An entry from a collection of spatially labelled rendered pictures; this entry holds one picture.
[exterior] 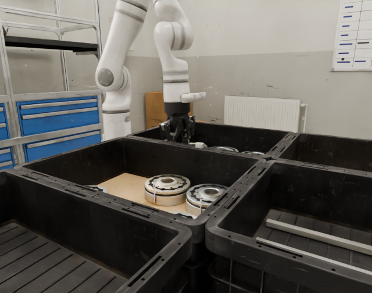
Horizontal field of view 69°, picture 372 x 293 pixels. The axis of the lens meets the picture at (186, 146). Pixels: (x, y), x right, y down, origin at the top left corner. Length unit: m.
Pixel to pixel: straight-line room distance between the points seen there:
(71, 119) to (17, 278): 2.25
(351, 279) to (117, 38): 0.81
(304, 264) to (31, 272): 0.36
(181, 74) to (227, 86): 3.25
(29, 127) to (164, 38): 1.90
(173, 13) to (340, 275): 0.69
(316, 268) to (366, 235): 0.30
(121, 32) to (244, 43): 3.09
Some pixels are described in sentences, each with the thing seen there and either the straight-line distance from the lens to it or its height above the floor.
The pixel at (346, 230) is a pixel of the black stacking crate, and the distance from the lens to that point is 0.58.
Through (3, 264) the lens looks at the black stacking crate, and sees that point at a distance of 0.51.
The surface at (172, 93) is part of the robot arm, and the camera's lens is 0.74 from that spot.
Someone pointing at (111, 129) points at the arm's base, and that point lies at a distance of 0.94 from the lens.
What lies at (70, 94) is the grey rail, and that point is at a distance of 2.61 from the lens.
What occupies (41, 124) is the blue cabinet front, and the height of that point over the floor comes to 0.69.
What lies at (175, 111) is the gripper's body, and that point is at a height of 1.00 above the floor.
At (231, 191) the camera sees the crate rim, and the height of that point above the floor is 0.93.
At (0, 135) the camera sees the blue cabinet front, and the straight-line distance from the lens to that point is 2.43.
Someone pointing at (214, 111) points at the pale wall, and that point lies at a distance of 4.12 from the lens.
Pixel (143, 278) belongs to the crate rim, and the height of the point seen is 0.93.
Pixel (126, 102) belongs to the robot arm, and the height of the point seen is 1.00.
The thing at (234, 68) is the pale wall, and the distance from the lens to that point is 3.93.
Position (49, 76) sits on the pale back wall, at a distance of 3.51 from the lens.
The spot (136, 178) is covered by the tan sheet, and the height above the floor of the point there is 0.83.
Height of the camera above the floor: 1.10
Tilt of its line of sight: 15 degrees down
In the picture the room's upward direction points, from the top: straight up
